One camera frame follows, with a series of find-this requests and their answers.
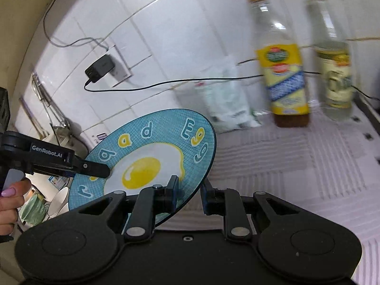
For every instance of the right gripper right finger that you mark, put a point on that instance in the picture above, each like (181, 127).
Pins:
(228, 204)

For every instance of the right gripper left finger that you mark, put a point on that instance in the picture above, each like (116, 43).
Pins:
(144, 207)

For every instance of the blue fried egg plate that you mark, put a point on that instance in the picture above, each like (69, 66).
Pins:
(147, 151)

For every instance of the person's left hand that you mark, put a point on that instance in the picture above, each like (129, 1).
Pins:
(12, 198)

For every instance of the hanging metal utensils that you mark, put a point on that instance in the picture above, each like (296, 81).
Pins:
(60, 132)

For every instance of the green cloth item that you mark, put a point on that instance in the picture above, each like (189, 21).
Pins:
(34, 211)

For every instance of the white bowl near cooker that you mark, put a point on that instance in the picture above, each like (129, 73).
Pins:
(57, 203)

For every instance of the white plastic bag of seasoning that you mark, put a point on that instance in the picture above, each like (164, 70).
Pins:
(218, 95)

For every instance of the black power adapter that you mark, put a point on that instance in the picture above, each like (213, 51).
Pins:
(99, 69)

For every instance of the striped white table mat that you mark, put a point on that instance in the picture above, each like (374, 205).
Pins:
(329, 168)

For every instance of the yellow label oil bottle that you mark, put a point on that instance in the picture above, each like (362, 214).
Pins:
(280, 61)

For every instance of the clear vinegar bottle green label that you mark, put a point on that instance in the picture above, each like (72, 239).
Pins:
(333, 59)

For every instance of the white wall socket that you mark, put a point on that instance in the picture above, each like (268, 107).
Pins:
(120, 72)

